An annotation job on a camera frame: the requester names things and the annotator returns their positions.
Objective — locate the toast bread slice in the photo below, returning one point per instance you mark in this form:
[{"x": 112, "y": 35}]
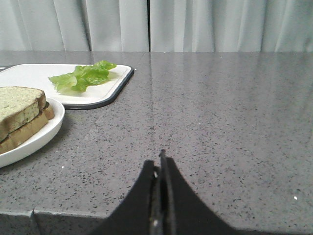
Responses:
[
  {"x": 25, "y": 132},
  {"x": 18, "y": 106}
]

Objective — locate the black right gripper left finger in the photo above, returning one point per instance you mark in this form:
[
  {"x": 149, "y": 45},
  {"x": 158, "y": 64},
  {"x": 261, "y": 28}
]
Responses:
[{"x": 135, "y": 215}]

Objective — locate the green lettuce leaf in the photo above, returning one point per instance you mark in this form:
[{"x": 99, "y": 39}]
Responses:
[{"x": 83, "y": 77}]

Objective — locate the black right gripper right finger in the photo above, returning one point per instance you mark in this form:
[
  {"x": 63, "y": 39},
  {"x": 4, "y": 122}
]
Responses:
[{"x": 184, "y": 213}]

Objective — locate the white round plate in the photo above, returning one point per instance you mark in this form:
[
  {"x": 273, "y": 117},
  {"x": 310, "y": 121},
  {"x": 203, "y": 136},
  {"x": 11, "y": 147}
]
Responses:
[{"x": 40, "y": 139}]

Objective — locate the white cutting board grey rim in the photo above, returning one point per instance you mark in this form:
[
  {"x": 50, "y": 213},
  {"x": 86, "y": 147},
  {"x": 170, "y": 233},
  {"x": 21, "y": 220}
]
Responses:
[{"x": 37, "y": 76}]

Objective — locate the grey curtain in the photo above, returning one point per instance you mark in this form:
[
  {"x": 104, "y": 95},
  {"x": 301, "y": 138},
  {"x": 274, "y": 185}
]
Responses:
[{"x": 157, "y": 25}]

